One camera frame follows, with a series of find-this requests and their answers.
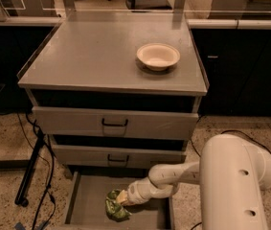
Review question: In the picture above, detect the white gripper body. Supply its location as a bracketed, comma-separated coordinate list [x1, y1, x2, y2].
[126, 181, 146, 206]

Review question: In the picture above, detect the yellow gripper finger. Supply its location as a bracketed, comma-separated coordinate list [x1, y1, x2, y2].
[116, 190, 129, 205]

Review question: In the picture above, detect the green jalapeno chip bag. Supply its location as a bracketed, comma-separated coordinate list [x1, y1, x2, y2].
[105, 189, 131, 221]

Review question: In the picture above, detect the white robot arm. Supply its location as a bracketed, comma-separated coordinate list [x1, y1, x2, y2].
[118, 134, 271, 230]

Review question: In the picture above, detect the bottom grey drawer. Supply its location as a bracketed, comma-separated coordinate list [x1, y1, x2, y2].
[53, 168, 174, 230]

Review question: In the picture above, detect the grey drawer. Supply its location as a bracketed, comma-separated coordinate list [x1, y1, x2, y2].
[53, 168, 174, 230]
[53, 145, 186, 169]
[33, 106, 198, 140]

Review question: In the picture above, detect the middle grey drawer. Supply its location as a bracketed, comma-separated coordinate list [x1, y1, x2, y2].
[53, 145, 186, 169]

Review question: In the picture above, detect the top grey drawer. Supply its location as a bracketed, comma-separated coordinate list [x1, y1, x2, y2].
[33, 106, 198, 140]

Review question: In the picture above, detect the grey drawer cabinet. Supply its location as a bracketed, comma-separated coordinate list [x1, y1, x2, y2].
[17, 10, 210, 230]

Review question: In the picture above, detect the black stand leg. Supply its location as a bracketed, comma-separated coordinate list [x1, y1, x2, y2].
[14, 130, 44, 207]

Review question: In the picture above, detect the white paper bowl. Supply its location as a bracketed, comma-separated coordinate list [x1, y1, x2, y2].
[136, 43, 180, 71]

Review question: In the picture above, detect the clear acrylic barrier panel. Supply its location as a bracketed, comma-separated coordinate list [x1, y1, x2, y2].
[0, 0, 271, 31]

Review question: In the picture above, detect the black middle drawer handle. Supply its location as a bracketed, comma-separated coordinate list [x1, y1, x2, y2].
[107, 154, 129, 163]

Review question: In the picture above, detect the black drawer handle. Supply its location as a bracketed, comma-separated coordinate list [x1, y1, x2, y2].
[102, 118, 128, 127]
[107, 154, 129, 163]

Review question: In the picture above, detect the black floor cable left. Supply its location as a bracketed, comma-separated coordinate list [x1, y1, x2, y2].
[15, 112, 56, 230]

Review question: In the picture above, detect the black top drawer handle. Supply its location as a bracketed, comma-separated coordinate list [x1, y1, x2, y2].
[102, 118, 128, 127]

